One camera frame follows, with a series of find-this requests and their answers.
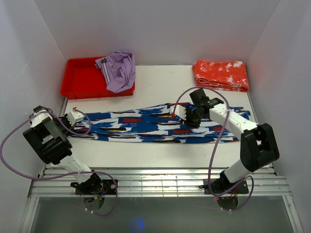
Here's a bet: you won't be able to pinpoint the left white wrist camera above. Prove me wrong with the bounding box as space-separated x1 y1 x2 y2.
65 108 85 126

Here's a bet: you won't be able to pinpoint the purple trousers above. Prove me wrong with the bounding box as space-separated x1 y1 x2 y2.
95 50 136 94

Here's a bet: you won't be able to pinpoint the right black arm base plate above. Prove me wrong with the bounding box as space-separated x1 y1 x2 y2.
199 179 249 195

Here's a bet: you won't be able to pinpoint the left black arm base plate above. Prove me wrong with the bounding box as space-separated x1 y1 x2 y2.
70 179 119 196

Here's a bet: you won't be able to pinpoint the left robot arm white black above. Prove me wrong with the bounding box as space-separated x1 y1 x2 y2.
23 105 104 194

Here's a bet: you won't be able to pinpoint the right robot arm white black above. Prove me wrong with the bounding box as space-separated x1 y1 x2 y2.
184 88 279 197

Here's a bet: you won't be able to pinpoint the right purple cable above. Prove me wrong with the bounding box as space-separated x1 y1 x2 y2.
174 86 255 212

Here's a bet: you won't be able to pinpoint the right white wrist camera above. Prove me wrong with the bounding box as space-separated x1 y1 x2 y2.
170 105 186 120

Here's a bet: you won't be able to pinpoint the folded orange white trousers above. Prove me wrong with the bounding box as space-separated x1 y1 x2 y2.
192 60 249 92

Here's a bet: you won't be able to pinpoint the blue white red patterned trousers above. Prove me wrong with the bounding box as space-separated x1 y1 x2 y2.
74 103 238 144

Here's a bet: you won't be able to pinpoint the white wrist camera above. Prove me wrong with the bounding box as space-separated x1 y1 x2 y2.
65 108 85 126
170 105 186 120

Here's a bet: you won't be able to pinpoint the red plastic tray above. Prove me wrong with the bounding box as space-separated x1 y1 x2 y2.
60 57 135 100

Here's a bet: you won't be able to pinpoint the aluminium rail frame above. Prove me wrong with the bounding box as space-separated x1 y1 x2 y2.
18 97 304 233

